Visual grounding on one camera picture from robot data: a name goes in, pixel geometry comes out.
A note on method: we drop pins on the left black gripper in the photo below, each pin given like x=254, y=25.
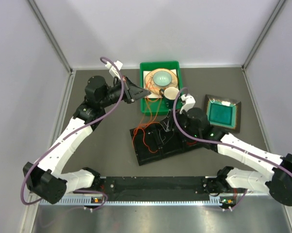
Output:
x=133, y=91

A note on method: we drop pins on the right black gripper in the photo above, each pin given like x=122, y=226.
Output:
x=167, y=123

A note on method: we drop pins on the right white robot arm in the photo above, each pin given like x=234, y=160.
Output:
x=271, y=173

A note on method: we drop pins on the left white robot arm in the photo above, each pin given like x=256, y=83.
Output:
x=45, y=177

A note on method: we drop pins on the round tan plate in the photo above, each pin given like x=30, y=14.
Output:
x=148, y=82

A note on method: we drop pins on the white square plate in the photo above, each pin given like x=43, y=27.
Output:
x=148, y=95

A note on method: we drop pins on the black three-compartment tray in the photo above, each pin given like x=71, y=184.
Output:
x=151, y=143

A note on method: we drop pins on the dark green mug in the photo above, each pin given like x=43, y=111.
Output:
x=169, y=95

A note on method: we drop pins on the teal square glazed plate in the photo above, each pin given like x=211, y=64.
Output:
x=223, y=112

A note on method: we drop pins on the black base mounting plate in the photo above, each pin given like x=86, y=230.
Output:
x=161, y=188

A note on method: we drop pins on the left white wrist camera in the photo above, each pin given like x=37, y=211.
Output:
x=113, y=68

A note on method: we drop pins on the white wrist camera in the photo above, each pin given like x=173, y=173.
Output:
x=113, y=68
x=188, y=103

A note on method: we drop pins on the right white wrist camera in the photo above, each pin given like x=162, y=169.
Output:
x=188, y=103

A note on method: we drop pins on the grey slotted cable duct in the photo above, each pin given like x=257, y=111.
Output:
x=75, y=200

